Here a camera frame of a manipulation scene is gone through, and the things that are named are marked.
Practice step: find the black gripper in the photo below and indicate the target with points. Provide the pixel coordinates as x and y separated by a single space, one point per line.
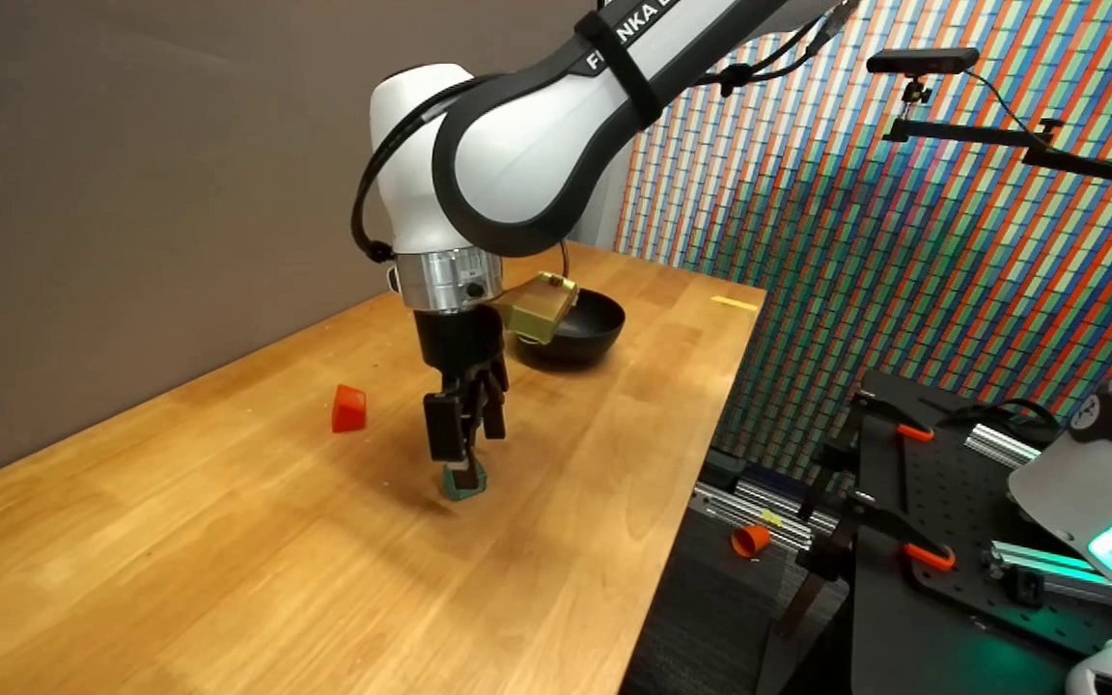
462 340

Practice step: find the green cube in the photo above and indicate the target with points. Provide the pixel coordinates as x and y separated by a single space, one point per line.
466 484

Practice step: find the red cube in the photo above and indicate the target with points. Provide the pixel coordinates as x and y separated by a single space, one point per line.
350 410

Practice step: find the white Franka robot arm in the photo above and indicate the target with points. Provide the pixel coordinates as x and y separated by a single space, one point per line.
504 154

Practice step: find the black bowl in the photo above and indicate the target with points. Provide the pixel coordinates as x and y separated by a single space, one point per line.
587 332

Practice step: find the silver aluminium extrusion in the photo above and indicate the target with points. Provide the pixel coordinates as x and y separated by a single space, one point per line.
1006 446
1058 565

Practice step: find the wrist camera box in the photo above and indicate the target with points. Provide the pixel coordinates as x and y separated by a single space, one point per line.
543 309

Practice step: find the striped aluminium rail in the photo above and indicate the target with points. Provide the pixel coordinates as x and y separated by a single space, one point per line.
760 504

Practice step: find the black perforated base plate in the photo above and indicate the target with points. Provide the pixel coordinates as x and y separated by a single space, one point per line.
915 632

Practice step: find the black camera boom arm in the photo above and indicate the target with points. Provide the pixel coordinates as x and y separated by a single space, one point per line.
966 131

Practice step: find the black camera on boom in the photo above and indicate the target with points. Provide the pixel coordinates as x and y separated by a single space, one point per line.
922 59

